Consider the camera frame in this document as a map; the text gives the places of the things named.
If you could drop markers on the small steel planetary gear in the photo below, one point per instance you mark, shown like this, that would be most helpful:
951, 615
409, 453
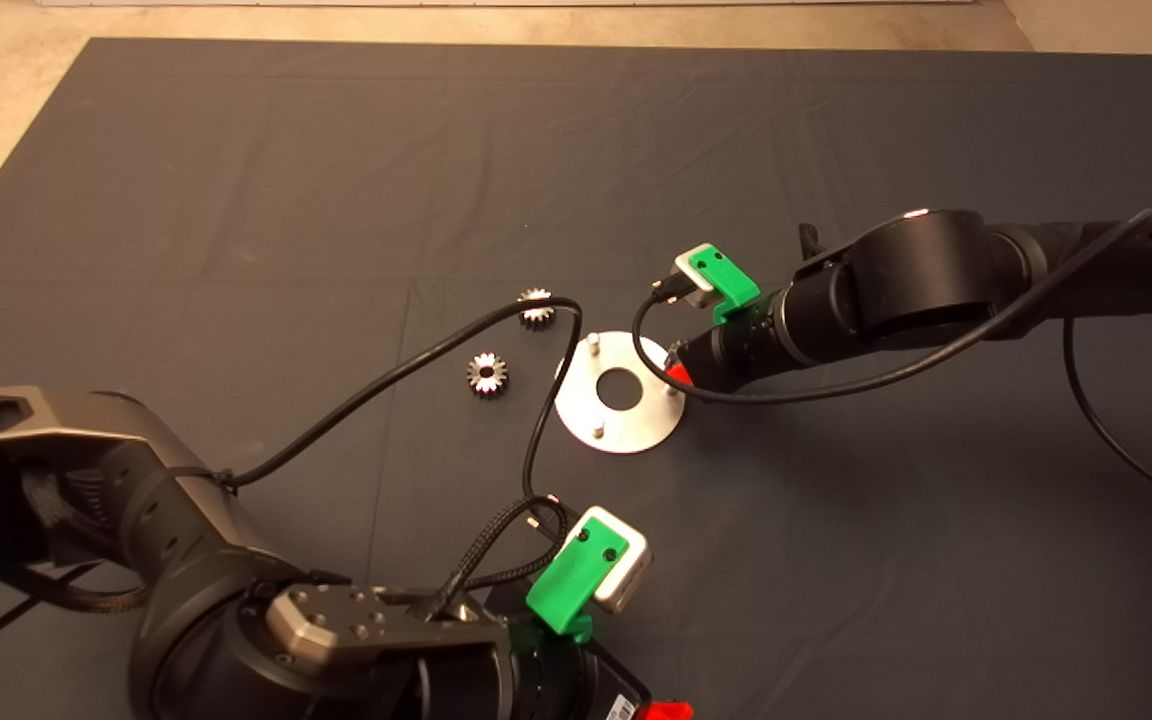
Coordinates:
536, 315
487, 374

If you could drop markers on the round metal carrier plate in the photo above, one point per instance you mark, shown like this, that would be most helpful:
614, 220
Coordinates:
636, 425

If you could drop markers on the dark grey table cloth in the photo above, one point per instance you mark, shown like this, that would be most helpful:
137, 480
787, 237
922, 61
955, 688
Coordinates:
836, 150

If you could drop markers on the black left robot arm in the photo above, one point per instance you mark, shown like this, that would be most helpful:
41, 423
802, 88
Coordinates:
166, 540

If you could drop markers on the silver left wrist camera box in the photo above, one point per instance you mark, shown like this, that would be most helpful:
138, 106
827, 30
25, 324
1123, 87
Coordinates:
634, 575

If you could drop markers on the green right camera mount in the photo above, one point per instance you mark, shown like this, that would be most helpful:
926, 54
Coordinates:
731, 280

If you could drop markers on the green left camera mount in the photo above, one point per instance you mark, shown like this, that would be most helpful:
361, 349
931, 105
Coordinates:
576, 575

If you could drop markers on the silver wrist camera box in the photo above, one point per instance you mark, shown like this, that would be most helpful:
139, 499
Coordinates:
688, 275
634, 575

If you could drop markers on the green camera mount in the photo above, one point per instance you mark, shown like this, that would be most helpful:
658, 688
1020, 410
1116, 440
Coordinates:
731, 280
576, 575

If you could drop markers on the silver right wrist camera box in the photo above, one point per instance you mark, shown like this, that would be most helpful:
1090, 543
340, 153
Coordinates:
688, 275

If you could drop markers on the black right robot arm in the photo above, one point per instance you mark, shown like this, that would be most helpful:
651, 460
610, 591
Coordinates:
916, 270

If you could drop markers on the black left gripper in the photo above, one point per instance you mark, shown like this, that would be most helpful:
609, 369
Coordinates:
596, 680

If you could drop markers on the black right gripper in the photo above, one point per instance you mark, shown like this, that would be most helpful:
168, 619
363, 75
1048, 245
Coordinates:
716, 360

